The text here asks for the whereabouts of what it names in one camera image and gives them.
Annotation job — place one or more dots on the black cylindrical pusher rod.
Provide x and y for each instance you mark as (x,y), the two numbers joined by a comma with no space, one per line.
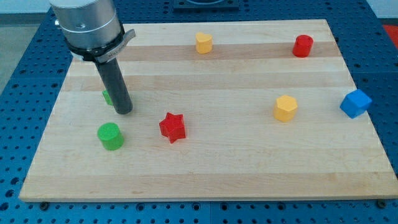
(114,83)

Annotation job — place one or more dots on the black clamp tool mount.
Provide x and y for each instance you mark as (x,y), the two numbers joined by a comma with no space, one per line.
(98,44)

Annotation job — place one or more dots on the green star block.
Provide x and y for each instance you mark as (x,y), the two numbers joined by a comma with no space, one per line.
(107,97)

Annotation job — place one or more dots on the red star block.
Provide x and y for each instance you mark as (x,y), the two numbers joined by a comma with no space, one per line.
(173,127)

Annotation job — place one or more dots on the green cylinder block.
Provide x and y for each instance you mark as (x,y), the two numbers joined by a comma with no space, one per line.
(110,136)

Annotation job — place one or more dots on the yellow heart block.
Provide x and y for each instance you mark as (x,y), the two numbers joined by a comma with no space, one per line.
(204,43)

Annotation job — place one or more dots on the wooden board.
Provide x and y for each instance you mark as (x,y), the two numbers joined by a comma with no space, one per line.
(234,147)

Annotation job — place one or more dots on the yellow hexagon block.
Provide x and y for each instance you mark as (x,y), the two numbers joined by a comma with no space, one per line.
(285,108)

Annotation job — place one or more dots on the red cylinder block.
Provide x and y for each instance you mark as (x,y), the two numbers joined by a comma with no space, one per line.
(302,46)

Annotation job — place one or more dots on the blue cube block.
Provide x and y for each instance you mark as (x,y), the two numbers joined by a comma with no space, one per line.
(355,103)

